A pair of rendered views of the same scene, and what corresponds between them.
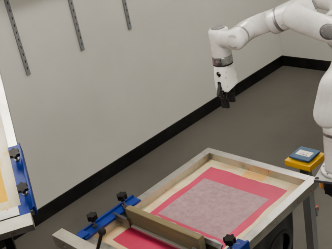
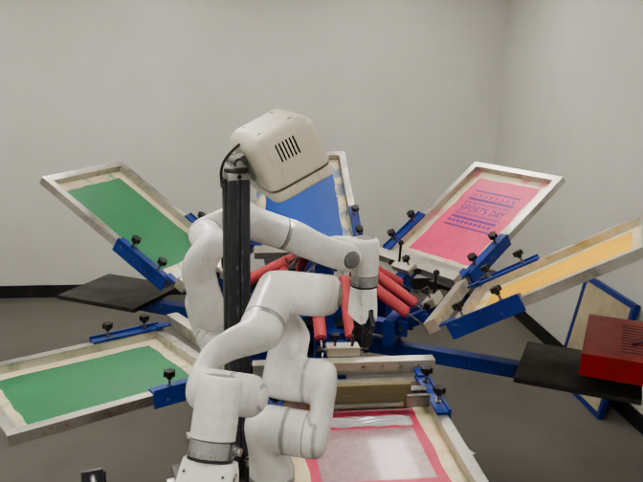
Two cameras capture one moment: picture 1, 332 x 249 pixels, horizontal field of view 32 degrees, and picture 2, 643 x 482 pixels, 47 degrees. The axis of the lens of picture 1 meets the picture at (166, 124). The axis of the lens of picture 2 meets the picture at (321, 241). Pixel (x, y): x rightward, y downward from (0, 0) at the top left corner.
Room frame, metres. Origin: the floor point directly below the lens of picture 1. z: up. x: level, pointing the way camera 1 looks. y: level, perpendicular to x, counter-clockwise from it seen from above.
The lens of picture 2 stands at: (2.95, -1.93, 2.17)
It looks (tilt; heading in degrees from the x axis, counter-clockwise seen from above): 15 degrees down; 124
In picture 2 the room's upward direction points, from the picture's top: 1 degrees clockwise
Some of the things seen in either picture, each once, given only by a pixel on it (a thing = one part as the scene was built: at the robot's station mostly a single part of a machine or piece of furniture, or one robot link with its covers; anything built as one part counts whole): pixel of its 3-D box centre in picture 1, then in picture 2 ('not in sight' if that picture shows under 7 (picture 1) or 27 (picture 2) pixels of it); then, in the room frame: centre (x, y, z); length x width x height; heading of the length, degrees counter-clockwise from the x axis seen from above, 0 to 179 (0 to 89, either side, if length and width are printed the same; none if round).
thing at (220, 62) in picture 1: (221, 59); (363, 278); (1.97, -0.24, 1.56); 0.09 x 0.07 x 0.03; 145
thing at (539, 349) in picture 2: not in sight; (469, 358); (1.86, 0.85, 0.91); 1.34 x 0.41 x 0.08; 11
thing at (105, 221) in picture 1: (111, 221); (431, 398); (1.95, 0.29, 0.98); 0.30 x 0.05 x 0.07; 131
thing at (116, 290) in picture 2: not in sight; (195, 310); (0.55, 0.59, 0.91); 1.34 x 0.41 x 0.08; 11
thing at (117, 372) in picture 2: not in sight; (133, 346); (0.92, -0.14, 1.05); 1.08 x 0.61 x 0.23; 71
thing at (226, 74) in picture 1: (224, 73); (364, 299); (1.98, -0.25, 1.50); 0.10 x 0.08 x 0.11; 145
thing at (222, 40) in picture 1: (228, 41); (350, 255); (1.95, -0.27, 1.62); 0.15 x 0.10 x 0.11; 55
